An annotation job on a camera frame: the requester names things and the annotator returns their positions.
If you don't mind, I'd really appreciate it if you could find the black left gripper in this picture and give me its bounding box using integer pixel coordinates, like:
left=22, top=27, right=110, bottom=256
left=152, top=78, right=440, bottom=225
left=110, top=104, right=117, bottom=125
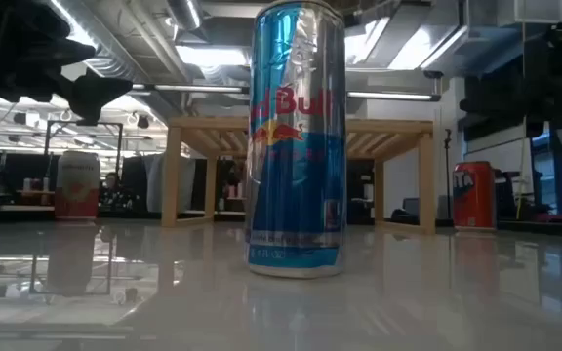
left=0, top=0, right=134, bottom=126

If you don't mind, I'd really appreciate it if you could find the white and red beverage can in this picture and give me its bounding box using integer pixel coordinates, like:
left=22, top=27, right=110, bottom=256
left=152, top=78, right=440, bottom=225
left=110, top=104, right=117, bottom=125
left=54, top=149, right=101, bottom=221

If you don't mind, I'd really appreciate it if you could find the orange-red Fanta can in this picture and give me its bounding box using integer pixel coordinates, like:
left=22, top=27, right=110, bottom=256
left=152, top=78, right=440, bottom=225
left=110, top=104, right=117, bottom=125
left=451, top=160, right=498, bottom=231

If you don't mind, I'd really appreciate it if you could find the blue silver Red Bull can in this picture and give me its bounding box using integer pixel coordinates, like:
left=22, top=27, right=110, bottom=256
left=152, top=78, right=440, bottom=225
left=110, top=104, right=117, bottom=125
left=244, top=0, right=348, bottom=280

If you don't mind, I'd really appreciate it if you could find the light wooden slatted shelf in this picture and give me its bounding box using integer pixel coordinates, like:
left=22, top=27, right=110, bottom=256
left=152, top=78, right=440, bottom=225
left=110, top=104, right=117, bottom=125
left=160, top=115, right=437, bottom=236

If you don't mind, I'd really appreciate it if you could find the person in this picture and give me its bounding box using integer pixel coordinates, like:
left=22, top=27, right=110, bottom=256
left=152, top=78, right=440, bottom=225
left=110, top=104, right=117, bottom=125
left=99, top=171, right=139, bottom=212

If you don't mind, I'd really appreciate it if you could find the long tube ceiling light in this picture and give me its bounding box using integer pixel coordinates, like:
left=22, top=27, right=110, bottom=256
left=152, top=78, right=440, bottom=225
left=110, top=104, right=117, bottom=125
left=131, top=83, right=251, bottom=95
left=346, top=90, right=442, bottom=102

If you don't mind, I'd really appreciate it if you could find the black mesh cart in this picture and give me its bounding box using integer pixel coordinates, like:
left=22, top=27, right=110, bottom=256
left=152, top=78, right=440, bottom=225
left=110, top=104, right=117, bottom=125
left=494, top=168, right=520, bottom=221

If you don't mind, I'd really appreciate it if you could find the grey hanging cloth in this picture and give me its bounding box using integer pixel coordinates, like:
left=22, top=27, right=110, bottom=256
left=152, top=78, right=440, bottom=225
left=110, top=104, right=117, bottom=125
left=144, top=153, right=197, bottom=214

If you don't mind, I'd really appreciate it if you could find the black tripod stand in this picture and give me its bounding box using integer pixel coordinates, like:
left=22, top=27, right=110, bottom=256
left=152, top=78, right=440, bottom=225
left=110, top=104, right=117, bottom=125
left=442, top=128, right=454, bottom=220

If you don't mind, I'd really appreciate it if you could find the yellow hanging cable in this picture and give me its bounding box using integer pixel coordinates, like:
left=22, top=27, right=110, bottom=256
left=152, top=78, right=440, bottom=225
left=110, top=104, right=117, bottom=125
left=515, top=0, right=527, bottom=220

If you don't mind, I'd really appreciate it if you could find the silver round ventilation duct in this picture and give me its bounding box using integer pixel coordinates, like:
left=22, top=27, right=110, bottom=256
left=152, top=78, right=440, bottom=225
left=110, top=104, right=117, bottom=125
left=166, top=0, right=204, bottom=31

